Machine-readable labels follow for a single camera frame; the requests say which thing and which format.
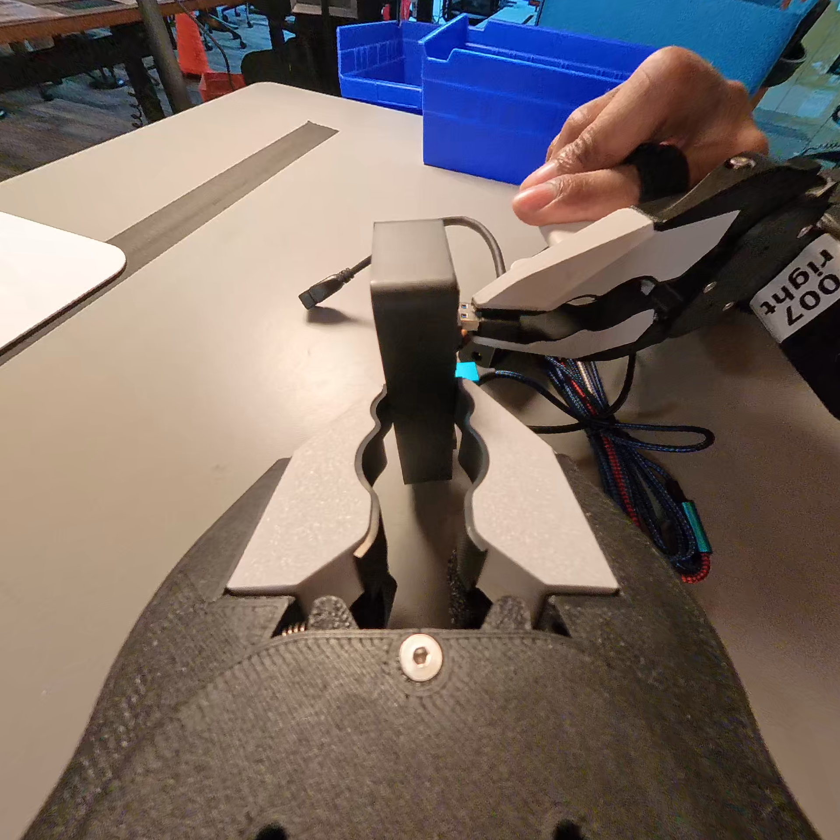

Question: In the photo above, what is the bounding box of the cyan plug blue braided cable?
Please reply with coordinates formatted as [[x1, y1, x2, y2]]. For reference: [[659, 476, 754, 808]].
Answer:
[[455, 360, 595, 434]]

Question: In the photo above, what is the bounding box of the bundle of braided USB cables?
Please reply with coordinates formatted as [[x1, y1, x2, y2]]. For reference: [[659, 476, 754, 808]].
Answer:
[[528, 354, 716, 586]]

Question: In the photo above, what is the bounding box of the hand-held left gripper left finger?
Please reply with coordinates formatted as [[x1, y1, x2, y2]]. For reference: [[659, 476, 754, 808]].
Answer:
[[225, 386, 398, 630]]

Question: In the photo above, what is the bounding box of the person's right hand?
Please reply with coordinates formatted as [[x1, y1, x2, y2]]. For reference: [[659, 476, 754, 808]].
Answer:
[[511, 45, 770, 228]]

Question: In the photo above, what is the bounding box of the wooden table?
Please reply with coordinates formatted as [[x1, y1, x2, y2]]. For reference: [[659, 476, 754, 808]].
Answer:
[[0, 0, 227, 47]]

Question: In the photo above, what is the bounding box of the dark grey USB hub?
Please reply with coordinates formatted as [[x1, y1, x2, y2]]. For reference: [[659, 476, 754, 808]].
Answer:
[[369, 220, 462, 487]]

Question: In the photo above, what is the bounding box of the grey metal table leg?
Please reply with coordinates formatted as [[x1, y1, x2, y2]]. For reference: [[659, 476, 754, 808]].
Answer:
[[134, 0, 193, 122]]

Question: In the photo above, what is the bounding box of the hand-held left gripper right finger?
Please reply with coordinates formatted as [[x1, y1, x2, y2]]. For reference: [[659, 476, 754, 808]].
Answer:
[[456, 379, 620, 630]]

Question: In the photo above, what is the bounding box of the black hub tail cable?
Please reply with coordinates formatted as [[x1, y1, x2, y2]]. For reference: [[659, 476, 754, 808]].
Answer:
[[298, 215, 508, 315]]

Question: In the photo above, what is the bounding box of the large blue plastic crate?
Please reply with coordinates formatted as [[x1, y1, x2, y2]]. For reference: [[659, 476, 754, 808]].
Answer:
[[535, 0, 829, 93]]

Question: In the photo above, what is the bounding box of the orange traffic cone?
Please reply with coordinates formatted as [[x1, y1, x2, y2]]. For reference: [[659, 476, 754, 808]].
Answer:
[[172, 12, 247, 104]]

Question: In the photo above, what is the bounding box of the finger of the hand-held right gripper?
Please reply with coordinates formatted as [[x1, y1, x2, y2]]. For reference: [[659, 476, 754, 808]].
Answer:
[[471, 205, 741, 315], [468, 307, 660, 363]]

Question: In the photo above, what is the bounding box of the blue plastic bin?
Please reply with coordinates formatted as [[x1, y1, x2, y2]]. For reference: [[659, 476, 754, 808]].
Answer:
[[420, 13, 660, 186], [336, 18, 434, 116]]

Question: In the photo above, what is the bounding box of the document stand with instruction sheet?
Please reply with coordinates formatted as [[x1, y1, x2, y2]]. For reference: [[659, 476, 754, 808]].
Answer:
[[0, 211, 127, 353]]

